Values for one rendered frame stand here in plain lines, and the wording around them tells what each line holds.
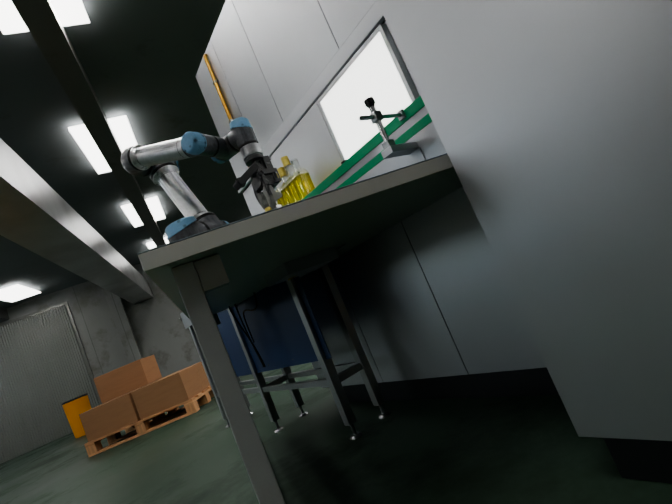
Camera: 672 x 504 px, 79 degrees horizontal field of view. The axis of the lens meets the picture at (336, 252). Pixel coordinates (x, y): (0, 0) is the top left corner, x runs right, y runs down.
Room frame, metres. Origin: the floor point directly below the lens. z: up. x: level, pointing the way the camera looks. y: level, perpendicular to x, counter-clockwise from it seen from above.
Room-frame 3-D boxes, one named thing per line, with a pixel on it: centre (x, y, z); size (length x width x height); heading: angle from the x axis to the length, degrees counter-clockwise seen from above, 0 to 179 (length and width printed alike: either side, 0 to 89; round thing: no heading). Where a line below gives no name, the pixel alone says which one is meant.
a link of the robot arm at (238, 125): (1.44, 0.14, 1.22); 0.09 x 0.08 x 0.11; 62
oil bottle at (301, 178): (1.67, 0.01, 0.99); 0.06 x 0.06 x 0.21; 38
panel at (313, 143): (1.65, -0.17, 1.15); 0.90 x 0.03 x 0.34; 37
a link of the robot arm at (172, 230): (1.47, 0.48, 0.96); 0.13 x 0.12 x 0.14; 152
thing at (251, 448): (1.46, 0.50, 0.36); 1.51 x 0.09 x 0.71; 20
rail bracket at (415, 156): (1.10, -0.26, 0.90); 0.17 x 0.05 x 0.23; 127
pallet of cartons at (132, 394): (4.78, 2.61, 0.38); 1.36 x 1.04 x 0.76; 101
